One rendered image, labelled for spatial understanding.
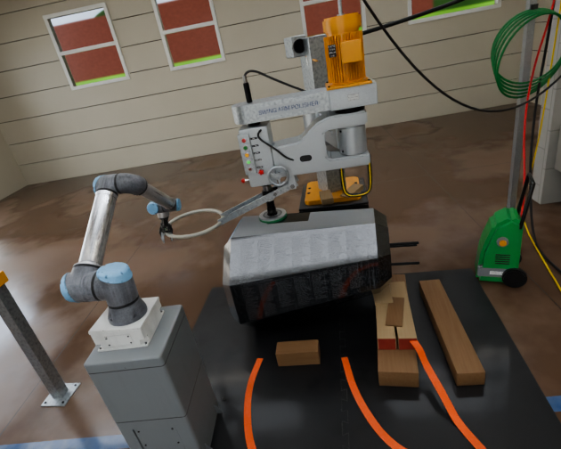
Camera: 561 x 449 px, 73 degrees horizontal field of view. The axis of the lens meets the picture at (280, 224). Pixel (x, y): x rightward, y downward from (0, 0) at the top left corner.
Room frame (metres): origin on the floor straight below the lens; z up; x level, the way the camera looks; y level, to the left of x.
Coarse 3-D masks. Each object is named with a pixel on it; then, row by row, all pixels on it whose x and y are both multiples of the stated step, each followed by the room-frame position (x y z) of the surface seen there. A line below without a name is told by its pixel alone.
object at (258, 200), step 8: (296, 176) 2.70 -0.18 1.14; (288, 184) 2.60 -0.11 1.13; (296, 184) 2.59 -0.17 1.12; (272, 192) 2.62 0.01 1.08; (280, 192) 2.61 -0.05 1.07; (248, 200) 2.76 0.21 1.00; (256, 200) 2.64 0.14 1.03; (264, 200) 2.63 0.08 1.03; (232, 208) 2.78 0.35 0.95; (240, 208) 2.66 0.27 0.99; (248, 208) 2.65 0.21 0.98; (224, 216) 2.68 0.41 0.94; (232, 216) 2.67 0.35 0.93
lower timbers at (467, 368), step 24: (432, 288) 2.38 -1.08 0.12; (432, 312) 2.12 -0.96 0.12; (456, 336) 1.85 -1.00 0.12; (384, 360) 1.75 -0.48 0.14; (408, 360) 1.72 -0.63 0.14; (456, 360) 1.66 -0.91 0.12; (384, 384) 1.67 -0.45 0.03; (408, 384) 1.63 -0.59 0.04; (456, 384) 1.57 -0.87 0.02; (480, 384) 1.54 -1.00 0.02
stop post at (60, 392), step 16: (0, 272) 2.18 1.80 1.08; (0, 288) 2.14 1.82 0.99; (0, 304) 2.11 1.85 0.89; (16, 304) 2.17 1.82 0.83; (16, 320) 2.12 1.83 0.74; (16, 336) 2.11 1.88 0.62; (32, 336) 2.15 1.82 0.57; (32, 352) 2.10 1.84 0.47; (48, 368) 2.13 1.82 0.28; (48, 384) 2.11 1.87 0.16; (64, 384) 2.17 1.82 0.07; (48, 400) 2.11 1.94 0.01; (64, 400) 2.08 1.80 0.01
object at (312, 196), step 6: (348, 180) 3.34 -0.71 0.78; (354, 180) 3.31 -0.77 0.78; (312, 186) 3.37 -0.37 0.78; (318, 186) 3.34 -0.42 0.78; (348, 186) 3.19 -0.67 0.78; (306, 192) 3.24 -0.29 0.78; (312, 192) 3.21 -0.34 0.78; (318, 192) 3.18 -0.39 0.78; (336, 192) 3.10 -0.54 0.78; (342, 192) 3.08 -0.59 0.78; (306, 198) 3.11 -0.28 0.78; (312, 198) 3.09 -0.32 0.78; (318, 198) 3.06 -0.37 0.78; (336, 198) 2.99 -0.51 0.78; (342, 198) 2.97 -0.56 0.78; (348, 198) 2.96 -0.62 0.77; (354, 198) 2.95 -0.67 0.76; (360, 198) 2.96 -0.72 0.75; (306, 204) 3.06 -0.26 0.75; (312, 204) 3.03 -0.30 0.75; (318, 204) 3.02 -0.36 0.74
